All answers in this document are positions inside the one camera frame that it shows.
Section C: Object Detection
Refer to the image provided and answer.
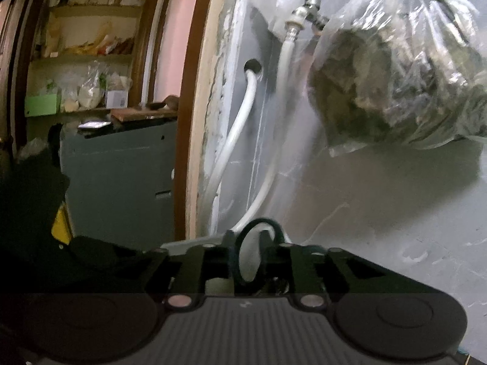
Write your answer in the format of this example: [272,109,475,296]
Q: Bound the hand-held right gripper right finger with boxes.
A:
[266,241,442,308]

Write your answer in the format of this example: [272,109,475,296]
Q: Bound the green box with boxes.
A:
[25,93,62,118]

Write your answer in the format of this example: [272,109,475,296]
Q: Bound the clear plastic food bag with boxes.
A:
[61,63,109,113]

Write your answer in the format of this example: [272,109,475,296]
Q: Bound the white hose on faucet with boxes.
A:
[228,23,301,282]

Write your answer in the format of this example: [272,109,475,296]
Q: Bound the wooden board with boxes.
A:
[110,106,179,122]

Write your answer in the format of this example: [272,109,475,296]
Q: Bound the white plastic wrap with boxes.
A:
[249,0,305,42]

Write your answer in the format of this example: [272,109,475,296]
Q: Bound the green-handled scissors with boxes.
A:
[232,217,288,293]

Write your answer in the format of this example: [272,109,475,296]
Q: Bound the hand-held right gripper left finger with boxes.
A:
[57,231,238,308]

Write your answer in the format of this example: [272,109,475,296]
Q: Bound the clear bag of dried leaves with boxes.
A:
[306,0,487,158]

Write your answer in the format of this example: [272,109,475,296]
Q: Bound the brown wooden object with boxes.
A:
[146,94,179,112]

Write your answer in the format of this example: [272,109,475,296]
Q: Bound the white box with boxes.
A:
[105,90,129,109]

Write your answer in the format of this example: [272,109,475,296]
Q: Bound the wooden shelf unit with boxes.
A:
[11,0,179,122]

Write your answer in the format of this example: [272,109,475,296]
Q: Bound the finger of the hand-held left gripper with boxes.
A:
[70,235,168,274]

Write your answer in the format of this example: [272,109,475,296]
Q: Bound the metal faucet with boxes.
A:
[291,0,331,46]

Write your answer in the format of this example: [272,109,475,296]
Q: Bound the pile of snack packets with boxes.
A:
[63,21,135,56]

